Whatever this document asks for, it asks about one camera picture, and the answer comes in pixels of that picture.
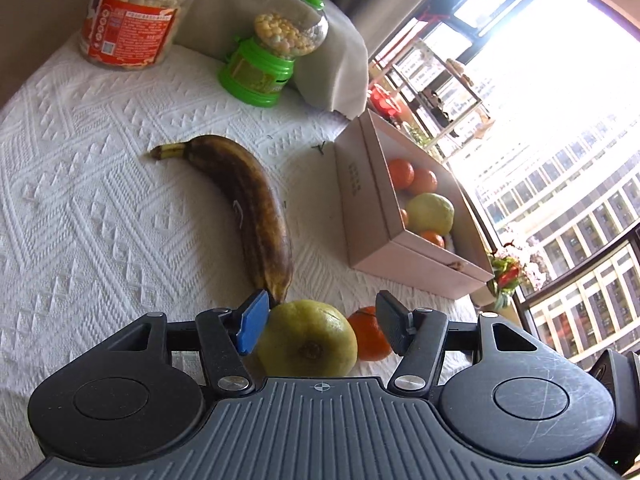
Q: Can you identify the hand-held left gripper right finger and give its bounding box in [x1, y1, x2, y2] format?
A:
[375, 290, 543, 393]

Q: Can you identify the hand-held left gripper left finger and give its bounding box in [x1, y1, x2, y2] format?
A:
[102, 287, 271, 395]

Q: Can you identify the large green guava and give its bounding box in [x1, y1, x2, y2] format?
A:
[256, 300, 359, 377]

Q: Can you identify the pink cardboard box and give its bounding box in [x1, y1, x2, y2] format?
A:
[334, 108, 497, 302]

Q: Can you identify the small green guava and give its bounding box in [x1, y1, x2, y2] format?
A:
[405, 192, 456, 236]

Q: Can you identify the overripe long banana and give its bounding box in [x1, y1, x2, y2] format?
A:
[149, 134, 295, 306]

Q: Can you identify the flower arrangement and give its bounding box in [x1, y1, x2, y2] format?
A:
[487, 240, 551, 311]

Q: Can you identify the white textured tablecloth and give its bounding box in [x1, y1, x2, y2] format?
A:
[0, 30, 481, 480]

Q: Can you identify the green gumball machine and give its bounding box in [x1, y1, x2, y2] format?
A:
[218, 0, 330, 109]

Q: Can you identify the grey cloth cover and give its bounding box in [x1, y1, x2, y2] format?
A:
[172, 0, 370, 120]

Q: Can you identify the clear jar with red label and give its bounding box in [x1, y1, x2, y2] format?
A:
[79, 0, 197, 70]

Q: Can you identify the grey sofa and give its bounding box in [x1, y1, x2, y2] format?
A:
[0, 0, 101, 111]

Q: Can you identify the window frame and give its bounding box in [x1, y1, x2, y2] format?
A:
[370, 0, 640, 371]

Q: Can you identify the metal wire rack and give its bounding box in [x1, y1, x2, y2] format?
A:
[390, 50, 496, 161]

